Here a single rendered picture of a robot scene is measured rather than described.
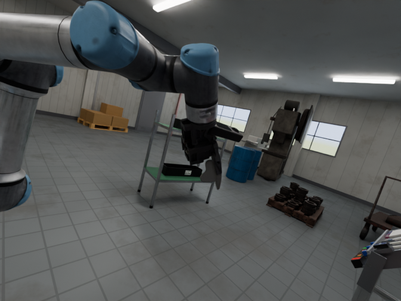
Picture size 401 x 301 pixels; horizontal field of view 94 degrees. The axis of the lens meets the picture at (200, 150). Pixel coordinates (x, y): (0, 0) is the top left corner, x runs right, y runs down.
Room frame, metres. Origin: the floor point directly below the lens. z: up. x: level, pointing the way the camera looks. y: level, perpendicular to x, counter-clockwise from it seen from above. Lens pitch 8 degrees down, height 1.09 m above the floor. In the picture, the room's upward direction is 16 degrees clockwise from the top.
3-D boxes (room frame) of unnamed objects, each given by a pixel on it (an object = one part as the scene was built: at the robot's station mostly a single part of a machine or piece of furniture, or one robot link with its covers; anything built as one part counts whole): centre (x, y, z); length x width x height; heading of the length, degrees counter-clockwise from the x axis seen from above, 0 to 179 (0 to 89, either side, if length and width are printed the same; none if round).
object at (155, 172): (2.46, 0.17, 0.55); 0.91 x 0.46 x 1.10; 129
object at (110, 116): (6.55, 3.55, 0.42); 1.49 x 1.14 x 0.83; 138
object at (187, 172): (2.46, 0.17, 0.41); 0.57 x 0.17 x 0.11; 129
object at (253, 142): (6.99, -1.95, 0.56); 2.47 x 0.60 x 1.13; 138
